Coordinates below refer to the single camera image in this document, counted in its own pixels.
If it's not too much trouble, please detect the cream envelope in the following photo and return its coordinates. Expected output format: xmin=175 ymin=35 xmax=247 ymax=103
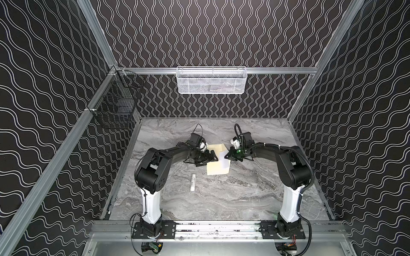
xmin=207 ymin=144 xmax=231 ymax=176

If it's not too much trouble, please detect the white glue stick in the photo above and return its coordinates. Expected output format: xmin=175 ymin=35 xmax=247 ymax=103
xmin=190 ymin=173 xmax=196 ymax=192

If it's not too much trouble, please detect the white paper letter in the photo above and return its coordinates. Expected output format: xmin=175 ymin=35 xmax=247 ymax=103
xmin=218 ymin=157 xmax=231 ymax=170

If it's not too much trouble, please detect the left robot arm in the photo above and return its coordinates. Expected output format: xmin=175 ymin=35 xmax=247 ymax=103
xmin=134 ymin=133 xmax=218 ymax=225

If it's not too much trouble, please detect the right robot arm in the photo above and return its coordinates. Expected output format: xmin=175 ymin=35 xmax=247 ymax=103
xmin=225 ymin=132 xmax=313 ymax=224

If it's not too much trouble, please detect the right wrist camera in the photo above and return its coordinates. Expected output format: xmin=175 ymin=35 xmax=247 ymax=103
xmin=230 ymin=137 xmax=241 ymax=149

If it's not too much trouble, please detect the white wire mesh basket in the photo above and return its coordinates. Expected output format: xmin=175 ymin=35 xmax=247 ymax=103
xmin=176 ymin=66 xmax=248 ymax=95

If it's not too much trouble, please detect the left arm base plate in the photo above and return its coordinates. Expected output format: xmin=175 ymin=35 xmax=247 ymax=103
xmin=131 ymin=220 xmax=176 ymax=240

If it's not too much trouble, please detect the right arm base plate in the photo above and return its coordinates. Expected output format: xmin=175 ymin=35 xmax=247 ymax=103
xmin=258 ymin=220 xmax=306 ymax=240

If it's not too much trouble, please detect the black wire basket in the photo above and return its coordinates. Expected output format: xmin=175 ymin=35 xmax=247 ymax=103
xmin=91 ymin=69 xmax=146 ymax=130

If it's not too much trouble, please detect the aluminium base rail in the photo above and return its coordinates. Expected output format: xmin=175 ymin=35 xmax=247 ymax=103
xmin=89 ymin=220 xmax=348 ymax=242

